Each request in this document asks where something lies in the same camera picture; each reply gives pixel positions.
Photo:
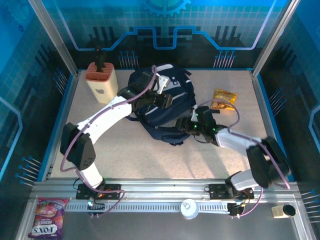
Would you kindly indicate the navy blue backpack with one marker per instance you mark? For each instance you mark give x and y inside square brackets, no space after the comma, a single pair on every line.
[170,115]

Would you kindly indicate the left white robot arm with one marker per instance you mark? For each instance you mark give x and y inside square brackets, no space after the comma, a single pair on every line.
[107,117]

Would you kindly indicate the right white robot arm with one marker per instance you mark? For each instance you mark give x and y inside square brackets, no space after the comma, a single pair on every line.
[232,138]

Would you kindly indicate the yellow snack bag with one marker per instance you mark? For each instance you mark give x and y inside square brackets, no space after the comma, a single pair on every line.
[225,99]

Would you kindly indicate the cream knife block orange top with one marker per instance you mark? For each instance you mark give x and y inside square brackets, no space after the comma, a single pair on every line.
[102,87]

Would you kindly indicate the white round cap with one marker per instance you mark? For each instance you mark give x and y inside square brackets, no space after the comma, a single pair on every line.
[189,209]

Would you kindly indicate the small beige sponge block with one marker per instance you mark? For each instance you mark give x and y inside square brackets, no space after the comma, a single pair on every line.
[277,212]

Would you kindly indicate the black round cap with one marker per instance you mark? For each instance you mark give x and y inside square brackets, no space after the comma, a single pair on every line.
[289,210]

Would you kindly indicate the purple Fox's candy bag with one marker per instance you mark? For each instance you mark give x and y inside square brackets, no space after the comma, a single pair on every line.
[47,220]

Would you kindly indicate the aluminium frame beam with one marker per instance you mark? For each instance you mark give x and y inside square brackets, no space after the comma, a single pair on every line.
[162,186]

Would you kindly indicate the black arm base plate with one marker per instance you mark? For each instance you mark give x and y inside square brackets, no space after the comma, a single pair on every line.
[112,191]
[217,191]

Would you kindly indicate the aluminium frame post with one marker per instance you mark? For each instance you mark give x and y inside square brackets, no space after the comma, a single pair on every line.
[273,37]
[55,37]

